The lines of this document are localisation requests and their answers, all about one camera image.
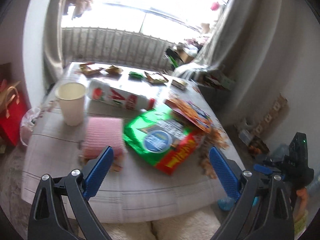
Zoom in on pink ribbed sponge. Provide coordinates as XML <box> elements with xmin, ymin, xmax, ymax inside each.
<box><xmin>81</xmin><ymin>117</ymin><xmax>128</xmax><ymax>159</ymax></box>

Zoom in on beige curtain straight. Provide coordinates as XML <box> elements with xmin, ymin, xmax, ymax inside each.
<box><xmin>44</xmin><ymin>0</ymin><xmax>73</xmax><ymax>75</ymax></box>

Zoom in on metal window railing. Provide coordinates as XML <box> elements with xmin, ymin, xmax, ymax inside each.
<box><xmin>61</xmin><ymin>27</ymin><xmax>175</xmax><ymax>70</ymax></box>

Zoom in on hanging clothes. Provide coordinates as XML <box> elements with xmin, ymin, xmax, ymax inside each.
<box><xmin>66</xmin><ymin>0</ymin><xmax>98</xmax><ymax>20</ymax></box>

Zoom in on yellow orange snack packet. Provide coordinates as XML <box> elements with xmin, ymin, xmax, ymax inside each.
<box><xmin>165</xmin><ymin>97</ymin><xmax>213</xmax><ymax>133</ymax></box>

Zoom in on white drink bottle red cap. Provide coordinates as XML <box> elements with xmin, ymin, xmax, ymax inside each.
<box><xmin>89</xmin><ymin>78</ymin><xmax>157</xmax><ymax>112</ymax></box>

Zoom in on large blue water jug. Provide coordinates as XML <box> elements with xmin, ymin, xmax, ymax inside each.
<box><xmin>271</xmin><ymin>144</ymin><xmax>292</xmax><ymax>158</ymax></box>

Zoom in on orange black bag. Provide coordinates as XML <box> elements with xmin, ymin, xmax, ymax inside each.
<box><xmin>249</xmin><ymin>136</ymin><xmax>270</xmax><ymax>158</ymax></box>

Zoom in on green white box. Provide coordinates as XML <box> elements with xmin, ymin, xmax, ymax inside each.
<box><xmin>205</xmin><ymin>72</ymin><xmax>235</xmax><ymax>90</ymax></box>

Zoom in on person's right hand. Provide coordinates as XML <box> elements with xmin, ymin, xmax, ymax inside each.
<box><xmin>296</xmin><ymin>187</ymin><xmax>310</xmax><ymax>207</ymax></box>

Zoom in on beige curtain with folds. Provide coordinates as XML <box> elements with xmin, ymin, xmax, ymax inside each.
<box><xmin>172</xmin><ymin>0</ymin><xmax>283</xmax><ymax>80</ymax></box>

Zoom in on small flat beige box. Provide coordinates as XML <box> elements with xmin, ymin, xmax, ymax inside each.
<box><xmin>171</xmin><ymin>79</ymin><xmax>188</xmax><ymax>90</ymax></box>

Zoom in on green red snack bag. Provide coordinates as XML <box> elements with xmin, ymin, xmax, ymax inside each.
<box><xmin>123</xmin><ymin>104</ymin><xmax>208</xmax><ymax>175</ymax></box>

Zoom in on open cardboard box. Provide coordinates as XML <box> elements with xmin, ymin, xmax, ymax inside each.
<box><xmin>175</xmin><ymin>42</ymin><xmax>197</xmax><ymax>63</ymax></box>

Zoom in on tall printed cardboard strip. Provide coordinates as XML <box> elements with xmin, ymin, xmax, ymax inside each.
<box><xmin>252</xmin><ymin>95</ymin><xmax>289</xmax><ymax>135</ymax></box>

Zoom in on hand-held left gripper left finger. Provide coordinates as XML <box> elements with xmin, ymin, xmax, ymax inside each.
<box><xmin>28</xmin><ymin>145</ymin><xmax>114</xmax><ymax>240</ymax></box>

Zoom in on green black package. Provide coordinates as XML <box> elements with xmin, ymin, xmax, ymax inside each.
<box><xmin>165</xmin><ymin>48</ymin><xmax>180</xmax><ymax>68</ymax></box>

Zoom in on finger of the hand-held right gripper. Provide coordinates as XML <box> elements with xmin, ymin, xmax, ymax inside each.
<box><xmin>260</xmin><ymin>154</ymin><xmax>287</xmax><ymax>167</ymax></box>
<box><xmin>254</xmin><ymin>164</ymin><xmax>273</xmax><ymax>175</ymax></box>

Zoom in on brown snack packet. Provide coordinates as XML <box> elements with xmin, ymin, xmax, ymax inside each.
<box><xmin>105</xmin><ymin>65</ymin><xmax>123</xmax><ymax>75</ymax></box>
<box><xmin>144</xmin><ymin>72</ymin><xmax>169</xmax><ymax>84</ymax></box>
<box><xmin>79</xmin><ymin>62</ymin><xmax>104</xmax><ymax>77</ymax></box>

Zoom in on white paper cup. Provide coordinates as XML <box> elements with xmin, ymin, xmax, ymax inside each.
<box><xmin>54</xmin><ymin>82</ymin><xmax>87</xmax><ymax>127</ymax></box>

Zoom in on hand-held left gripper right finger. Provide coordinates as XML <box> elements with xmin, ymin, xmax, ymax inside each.
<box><xmin>209</xmin><ymin>146</ymin><xmax>295</xmax><ymax>240</ymax></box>

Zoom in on red gift bag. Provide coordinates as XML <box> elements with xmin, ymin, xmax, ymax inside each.
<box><xmin>0</xmin><ymin>79</ymin><xmax>28</xmax><ymax>147</ymax></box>

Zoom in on clear plastic container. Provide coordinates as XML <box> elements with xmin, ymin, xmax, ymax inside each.
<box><xmin>237</xmin><ymin>120</ymin><xmax>255</xmax><ymax>143</ymax></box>

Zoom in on clear crumpled plastic bag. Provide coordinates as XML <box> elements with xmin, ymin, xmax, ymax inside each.
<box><xmin>20</xmin><ymin>107</ymin><xmax>42</xmax><ymax>147</ymax></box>

